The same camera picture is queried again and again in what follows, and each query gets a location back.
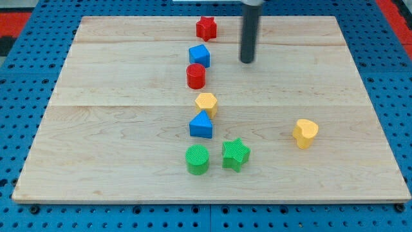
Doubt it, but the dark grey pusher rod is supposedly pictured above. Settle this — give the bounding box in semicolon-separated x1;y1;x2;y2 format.
239;3;261;64

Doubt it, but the yellow heart block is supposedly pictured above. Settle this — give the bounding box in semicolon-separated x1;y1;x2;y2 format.
292;119;319;150

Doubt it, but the wooden board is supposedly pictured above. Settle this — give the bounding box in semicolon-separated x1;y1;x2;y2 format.
12;16;411;204

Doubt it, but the red star block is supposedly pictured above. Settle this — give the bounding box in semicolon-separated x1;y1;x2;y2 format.
196;16;217;42

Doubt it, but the blue cube block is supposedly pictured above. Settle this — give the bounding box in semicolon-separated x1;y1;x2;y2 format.
188;44;211;68

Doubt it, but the red cylinder block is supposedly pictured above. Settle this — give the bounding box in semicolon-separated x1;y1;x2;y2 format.
186;63;206;89

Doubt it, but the yellow hexagon block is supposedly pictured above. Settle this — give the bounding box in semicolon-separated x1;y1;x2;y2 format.
194;93;218;119

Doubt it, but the blue triangle block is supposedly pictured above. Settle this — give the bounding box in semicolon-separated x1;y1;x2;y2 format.
189;110;213;139

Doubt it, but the green star block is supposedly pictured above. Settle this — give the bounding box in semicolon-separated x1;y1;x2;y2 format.
222;138;250;173

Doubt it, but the green cylinder block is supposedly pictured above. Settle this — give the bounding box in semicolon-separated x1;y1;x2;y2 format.
185;144;209;175

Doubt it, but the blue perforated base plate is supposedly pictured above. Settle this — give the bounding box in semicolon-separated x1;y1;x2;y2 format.
1;0;411;231

